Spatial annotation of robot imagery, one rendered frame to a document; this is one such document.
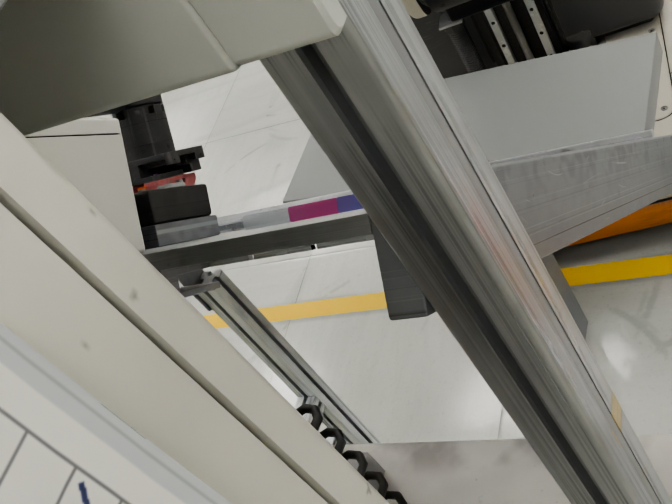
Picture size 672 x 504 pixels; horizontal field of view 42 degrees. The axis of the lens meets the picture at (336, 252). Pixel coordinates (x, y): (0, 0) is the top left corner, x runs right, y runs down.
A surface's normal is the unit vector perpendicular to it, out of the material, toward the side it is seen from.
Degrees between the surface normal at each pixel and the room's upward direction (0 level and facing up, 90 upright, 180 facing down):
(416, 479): 0
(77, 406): 85
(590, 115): 0
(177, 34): 90
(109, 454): 85
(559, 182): 90
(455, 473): 0
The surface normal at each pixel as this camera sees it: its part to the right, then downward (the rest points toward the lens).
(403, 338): -0.48, -0.62
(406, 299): -0.49, 0.15
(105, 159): 0.85, -0.14
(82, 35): -0.23, 0.77
